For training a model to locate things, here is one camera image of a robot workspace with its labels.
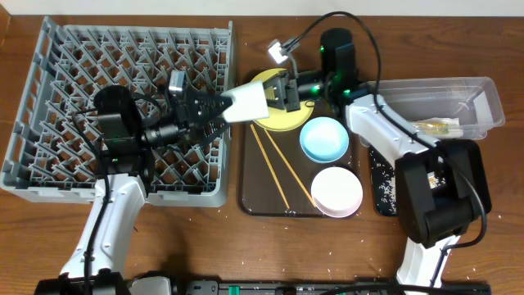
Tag light blue bowl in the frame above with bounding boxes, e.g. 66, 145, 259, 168
299, 116, 350, 164

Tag clear plastic bin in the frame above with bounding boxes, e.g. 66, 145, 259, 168
346, 77, 505, 150

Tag right black cable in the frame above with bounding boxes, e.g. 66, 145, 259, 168
286, 11, 488, 288

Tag rice and food scraps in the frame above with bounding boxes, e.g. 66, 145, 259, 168
373, 160, 396, 211

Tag right wooden chopstick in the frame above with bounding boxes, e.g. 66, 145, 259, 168
264, 129, 317, 208

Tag black waste tray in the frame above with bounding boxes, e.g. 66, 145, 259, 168
369, 139, 492, 217

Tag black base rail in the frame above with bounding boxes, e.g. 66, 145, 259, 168
177, 279, 492, 295

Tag yellow plate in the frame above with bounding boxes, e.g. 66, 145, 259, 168
251, 68, 314, 132

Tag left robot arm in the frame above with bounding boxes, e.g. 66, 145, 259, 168
35, 85, 238, 294

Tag left black cable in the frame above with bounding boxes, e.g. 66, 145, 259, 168
71, 106, 114, 295

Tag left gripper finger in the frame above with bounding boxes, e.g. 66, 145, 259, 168
190, 89, 233, 123
198, 120, 230, 146

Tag green snack wrapper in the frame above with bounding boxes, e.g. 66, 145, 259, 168
412, 120, 449, 134

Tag grey plastic dish rack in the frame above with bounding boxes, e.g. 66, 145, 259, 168
1, 18, 237, 203

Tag dark brown serving tray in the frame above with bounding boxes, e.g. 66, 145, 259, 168
237, 102, 359, 218

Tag small white cup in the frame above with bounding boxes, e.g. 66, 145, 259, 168
221, 81, 269, 123

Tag black cable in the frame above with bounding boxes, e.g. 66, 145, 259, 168
71, 106, 114, 295
286, 11, 488, 288

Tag white pink-rimmed bowl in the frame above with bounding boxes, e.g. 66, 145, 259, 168
310, 166, 364, 218

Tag left wooden chopstick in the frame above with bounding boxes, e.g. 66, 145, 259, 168
250, 124, 290, 210

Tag wooden chopstick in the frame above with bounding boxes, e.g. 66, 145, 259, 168
264, 129, 317, 208
250, 124, 290, 210

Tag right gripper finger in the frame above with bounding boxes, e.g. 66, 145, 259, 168
268, 88, 300, 112
264, 70, 291, 98

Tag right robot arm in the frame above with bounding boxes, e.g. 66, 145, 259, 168
263, 28, 492, 288

